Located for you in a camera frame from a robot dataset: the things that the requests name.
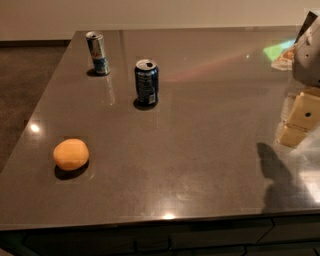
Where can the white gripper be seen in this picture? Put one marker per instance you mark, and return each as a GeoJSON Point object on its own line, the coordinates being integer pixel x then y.
{"type": "Point", "coordinates": [308, 63]}

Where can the dark blue pepsi can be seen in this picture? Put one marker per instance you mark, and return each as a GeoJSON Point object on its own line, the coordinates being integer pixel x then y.
{"type": "Point", "coordinates": [147, 82]}

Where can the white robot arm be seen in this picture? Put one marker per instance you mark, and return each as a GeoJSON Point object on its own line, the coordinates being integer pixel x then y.
{"type": "Point", "coordinates": [297, 86]}

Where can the silver blue red bull can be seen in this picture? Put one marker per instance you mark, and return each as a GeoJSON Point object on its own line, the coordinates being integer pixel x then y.
{"type": "Point", "coordinates": [95, 42]}

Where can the snack bag on table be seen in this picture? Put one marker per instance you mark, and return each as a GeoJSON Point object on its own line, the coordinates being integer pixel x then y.
{"type": "Point", "coordinates": [285, 61]}

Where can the dark drawer cabinet front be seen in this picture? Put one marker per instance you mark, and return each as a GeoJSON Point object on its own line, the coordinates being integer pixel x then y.
{"type": "Point", "coordinates": [276, 236]}

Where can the orange fruit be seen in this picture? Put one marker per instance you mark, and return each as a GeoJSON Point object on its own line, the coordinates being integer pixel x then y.
{"type": "Point", "coordinates": [71, 154]}

